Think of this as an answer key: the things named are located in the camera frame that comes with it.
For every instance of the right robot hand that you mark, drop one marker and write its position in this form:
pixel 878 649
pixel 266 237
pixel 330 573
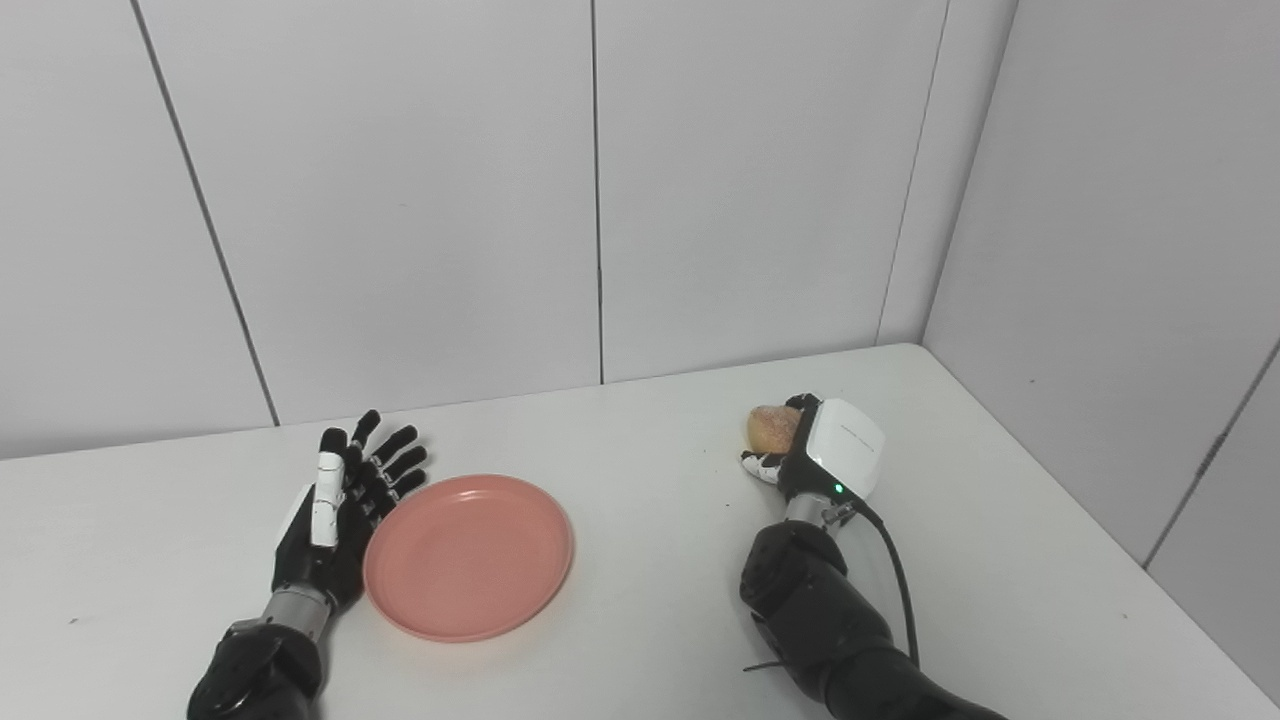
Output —
pixel 830 450

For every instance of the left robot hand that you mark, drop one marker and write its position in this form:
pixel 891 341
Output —
pixel 335 530

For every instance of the bread roll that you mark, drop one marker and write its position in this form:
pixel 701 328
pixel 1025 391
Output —
pixel 772 427

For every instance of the pink plate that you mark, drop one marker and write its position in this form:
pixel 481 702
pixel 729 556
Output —
pixel 468 557

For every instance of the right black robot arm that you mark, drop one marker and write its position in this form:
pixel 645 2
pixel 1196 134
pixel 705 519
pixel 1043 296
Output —
pixel 840 620

